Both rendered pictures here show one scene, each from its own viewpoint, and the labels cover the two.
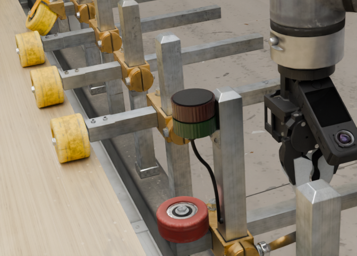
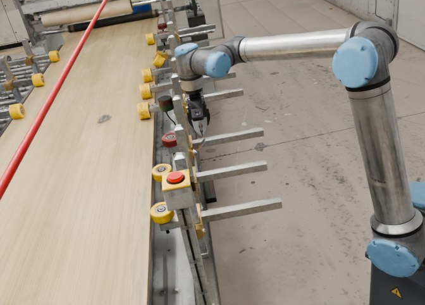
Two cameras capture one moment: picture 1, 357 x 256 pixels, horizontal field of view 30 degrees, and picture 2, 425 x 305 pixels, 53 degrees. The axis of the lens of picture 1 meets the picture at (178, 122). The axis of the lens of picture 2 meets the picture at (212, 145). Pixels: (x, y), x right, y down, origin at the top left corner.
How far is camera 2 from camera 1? 100 cm
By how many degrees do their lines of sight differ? 15
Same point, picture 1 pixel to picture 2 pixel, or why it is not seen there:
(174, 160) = not seen: hidden behind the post
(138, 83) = not seen: hidden behind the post
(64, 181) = (139, 126)
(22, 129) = (133, 107)
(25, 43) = (144, 73)
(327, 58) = (193, 87)
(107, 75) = (169, 87)
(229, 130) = (177, 109)
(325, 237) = (181, 141)
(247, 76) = (294, 84)
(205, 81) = (271, 86)
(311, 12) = (185, 73)
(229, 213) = not seen: hidden behind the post
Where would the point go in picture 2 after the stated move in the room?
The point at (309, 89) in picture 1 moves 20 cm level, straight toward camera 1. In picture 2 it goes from (191, 97) to (167, 122)
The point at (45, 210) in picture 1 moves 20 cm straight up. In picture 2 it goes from (129, 135) to (117, 95)
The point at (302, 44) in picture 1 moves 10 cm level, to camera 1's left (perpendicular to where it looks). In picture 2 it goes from (184, 83) to (160, 85)
